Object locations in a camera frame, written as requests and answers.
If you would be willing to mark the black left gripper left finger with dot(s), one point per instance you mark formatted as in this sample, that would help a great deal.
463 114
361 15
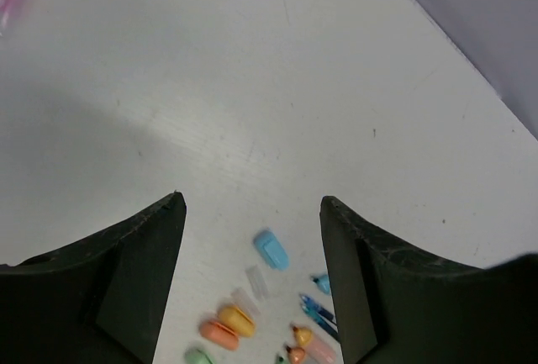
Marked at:
101 299

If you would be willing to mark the light blue highlighter cap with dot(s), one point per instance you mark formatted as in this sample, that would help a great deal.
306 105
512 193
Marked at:
271 250

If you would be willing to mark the clear gel pen cap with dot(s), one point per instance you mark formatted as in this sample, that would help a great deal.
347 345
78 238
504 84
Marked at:
257 282

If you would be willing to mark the light blue highlighter body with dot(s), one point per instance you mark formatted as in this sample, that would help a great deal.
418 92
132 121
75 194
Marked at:
322 283

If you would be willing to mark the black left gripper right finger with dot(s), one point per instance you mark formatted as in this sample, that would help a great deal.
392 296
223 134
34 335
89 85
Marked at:
397 303

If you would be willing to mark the orange highlighter cap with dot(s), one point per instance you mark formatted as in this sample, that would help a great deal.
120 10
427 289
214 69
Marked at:
237 320

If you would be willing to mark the salmon orange marker cap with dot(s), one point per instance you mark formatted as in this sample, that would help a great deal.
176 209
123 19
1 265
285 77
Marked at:
219 334

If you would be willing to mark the orange capped marker pen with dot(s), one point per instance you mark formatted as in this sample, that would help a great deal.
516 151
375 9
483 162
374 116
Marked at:
298 355

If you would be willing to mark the green highlighter cap piece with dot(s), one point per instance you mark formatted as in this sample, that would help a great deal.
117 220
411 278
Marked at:
198 356

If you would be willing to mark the blue gel pen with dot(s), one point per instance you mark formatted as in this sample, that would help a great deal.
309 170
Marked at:
319 308
322 323

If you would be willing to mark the orange pink highlighter pen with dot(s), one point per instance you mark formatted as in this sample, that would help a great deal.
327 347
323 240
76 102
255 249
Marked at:
314 347

